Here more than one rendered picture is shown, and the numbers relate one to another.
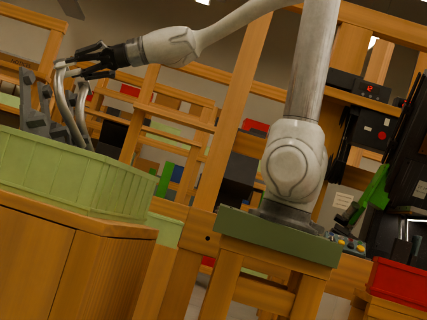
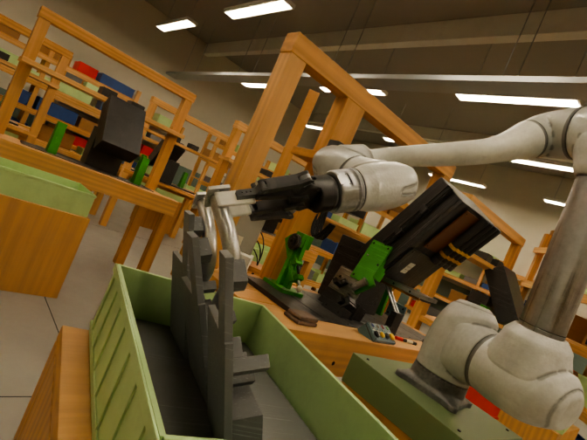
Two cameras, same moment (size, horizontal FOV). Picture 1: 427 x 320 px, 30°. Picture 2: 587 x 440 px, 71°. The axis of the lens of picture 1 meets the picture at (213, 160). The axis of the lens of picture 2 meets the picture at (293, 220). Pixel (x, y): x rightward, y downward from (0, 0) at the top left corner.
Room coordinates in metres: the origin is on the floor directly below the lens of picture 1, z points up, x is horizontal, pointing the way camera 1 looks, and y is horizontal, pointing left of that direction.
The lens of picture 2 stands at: (1.87, 0.92, 1.23)
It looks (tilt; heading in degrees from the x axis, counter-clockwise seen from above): 1 degrees down; 319
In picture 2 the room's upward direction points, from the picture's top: 23 degrees clockwise
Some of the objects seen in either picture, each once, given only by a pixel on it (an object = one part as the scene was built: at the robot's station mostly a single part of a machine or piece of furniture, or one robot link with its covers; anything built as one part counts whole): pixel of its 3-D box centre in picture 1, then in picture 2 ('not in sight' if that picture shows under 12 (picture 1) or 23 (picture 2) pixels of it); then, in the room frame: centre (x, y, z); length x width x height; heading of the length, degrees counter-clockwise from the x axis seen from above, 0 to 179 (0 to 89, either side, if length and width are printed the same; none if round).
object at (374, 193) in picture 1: (379, 190); (375, 264); (3.04, -0.64, 1.17); 0.13 x 0.12 x 0.20; 90
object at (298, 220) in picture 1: (290, 216); (439, 381); (2.39, -0.27, 0.95); 0.22 x 0.18 x 0.06; 100
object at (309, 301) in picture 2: not in sight; (351, 314); (3.10, -0.72, 0.89); 1.10 x 0.42 x 0.02; 90
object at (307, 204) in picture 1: (298, 171); (461, 340); (2.37, -0.25, 1.09); 0.18 x 0.16 x 0.22; 168
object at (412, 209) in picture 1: (415, 216); (394, 284); (3.00, -0.80, 1.11); 0.39 x 0.16 x 0.03; 0
